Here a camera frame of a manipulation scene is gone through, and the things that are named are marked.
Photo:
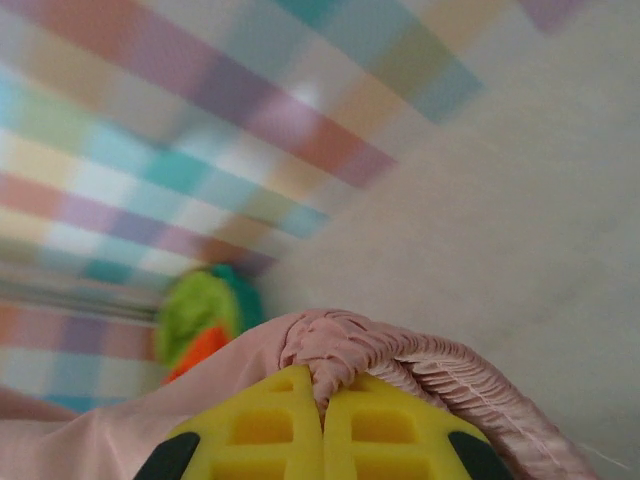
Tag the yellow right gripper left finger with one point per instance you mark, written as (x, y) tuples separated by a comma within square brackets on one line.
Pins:
[(260, 430)]

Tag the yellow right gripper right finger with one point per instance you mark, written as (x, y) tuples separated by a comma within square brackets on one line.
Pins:
[(385, 435)]

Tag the orange shorts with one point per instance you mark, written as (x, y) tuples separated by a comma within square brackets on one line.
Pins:
[(200, 352)]

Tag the pink shorts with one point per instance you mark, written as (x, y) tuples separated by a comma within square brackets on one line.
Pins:
[(125, 435)]

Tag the lime green shorts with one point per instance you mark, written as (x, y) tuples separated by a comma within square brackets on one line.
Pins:
[(195, 315)]

